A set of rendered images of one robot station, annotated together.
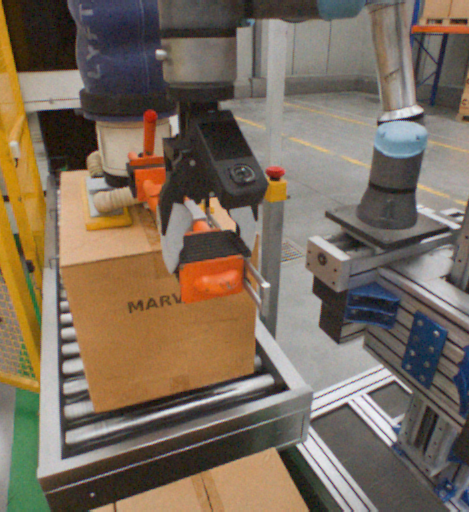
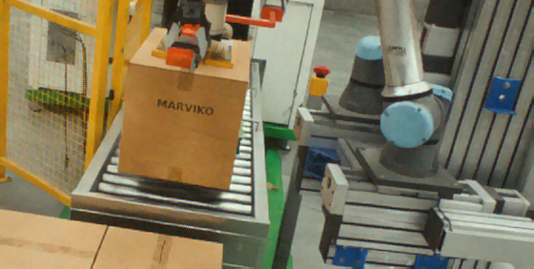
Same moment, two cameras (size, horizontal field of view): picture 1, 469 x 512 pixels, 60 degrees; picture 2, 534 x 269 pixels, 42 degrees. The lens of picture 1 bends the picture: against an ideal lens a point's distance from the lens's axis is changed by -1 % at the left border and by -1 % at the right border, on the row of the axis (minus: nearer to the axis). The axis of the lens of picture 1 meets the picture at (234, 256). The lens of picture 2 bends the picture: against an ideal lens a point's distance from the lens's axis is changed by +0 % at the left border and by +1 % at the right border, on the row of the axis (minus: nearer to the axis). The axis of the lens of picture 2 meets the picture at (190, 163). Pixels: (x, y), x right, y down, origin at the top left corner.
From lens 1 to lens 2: 1.49 m
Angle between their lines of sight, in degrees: 21
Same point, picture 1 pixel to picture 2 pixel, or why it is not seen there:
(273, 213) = (311, 105)
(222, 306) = (215, 125)
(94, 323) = (135, 105)
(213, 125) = not seen: outside the picture
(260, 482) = (200, 251)
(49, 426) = (87, 180)
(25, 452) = not seen: hidden behind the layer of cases
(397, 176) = (361, 72)
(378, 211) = (347, 96)
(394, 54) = not seen: outside the picture
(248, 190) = (191, 17)
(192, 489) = (156, 237)
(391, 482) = not seen: outside the picture
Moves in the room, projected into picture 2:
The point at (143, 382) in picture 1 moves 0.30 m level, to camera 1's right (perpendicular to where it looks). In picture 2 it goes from (153, 161) to (231, 186)
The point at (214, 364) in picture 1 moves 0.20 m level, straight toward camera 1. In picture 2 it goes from (201, 169) to (179, 189)
